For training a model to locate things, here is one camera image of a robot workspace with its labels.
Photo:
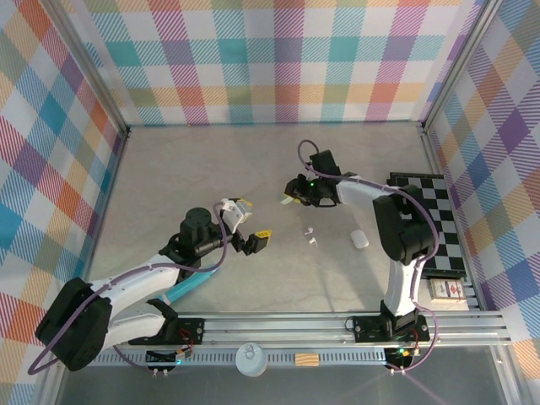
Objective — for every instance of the white earbud charging case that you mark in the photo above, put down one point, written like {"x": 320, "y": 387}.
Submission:
{"x": 359, "y": 239}

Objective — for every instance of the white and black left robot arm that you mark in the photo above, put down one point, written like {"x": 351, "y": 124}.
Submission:
{"x": 139, "y": 287}

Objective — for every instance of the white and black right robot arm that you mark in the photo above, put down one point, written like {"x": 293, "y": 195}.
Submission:
{"x": 405, "y": 228}

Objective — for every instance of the turquoise plastic tube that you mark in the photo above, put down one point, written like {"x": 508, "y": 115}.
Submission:
{"x": 185, "y": 289}

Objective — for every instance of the black and white chessboard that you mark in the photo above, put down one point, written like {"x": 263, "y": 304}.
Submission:
{"x": 439, "y": 202}

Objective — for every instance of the white round cap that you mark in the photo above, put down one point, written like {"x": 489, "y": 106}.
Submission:
{"x": 251, "y": 363}

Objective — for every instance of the small wooden block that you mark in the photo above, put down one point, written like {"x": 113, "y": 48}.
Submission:
{"x": 306, "y": 360}

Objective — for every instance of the playing card box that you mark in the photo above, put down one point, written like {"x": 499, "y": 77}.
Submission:
{"x": 447, "y": 290}

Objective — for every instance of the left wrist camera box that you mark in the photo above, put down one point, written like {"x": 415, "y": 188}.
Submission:
{"x": 238, "y": 213}

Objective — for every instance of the aluminium rail frame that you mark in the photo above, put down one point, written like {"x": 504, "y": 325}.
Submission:
{"x": 274, "y": 327}

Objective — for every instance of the aluminium side rail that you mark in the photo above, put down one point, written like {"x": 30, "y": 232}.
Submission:
{"x": 434, "y": 164}
{"x": 108, "y": 190}

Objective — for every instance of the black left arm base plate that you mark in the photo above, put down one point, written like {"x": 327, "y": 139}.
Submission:
{"x": 192, "y": 333}

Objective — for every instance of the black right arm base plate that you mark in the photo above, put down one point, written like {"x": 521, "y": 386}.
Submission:
{"x": 367, "y": 329}

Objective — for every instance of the small circuit board mount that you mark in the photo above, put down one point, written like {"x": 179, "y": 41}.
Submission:
{"x": 401, "y": 356}
{"x": 169, "y": 358}

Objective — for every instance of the aluminium corner post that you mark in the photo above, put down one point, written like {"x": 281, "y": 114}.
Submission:
{"x": 460, "y": 63}
{"x": 92, "y": 63}

